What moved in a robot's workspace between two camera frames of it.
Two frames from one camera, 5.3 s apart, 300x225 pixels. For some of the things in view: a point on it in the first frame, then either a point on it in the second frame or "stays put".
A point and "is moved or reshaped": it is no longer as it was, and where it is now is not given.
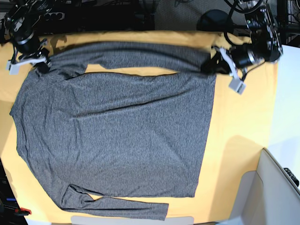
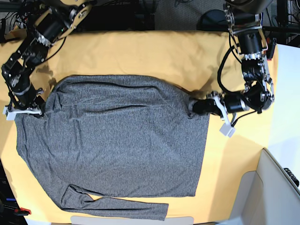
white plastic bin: [266, 196] stays put
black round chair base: [215, 20] stays put
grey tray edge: [98, 220] stays put
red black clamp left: [22, 211] stays put
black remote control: [292, 176] stays put
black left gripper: [26, 42] → [30, 100]
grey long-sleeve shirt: [117, 143] is moved or reshaped
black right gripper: [243, 55] → [232, 101]
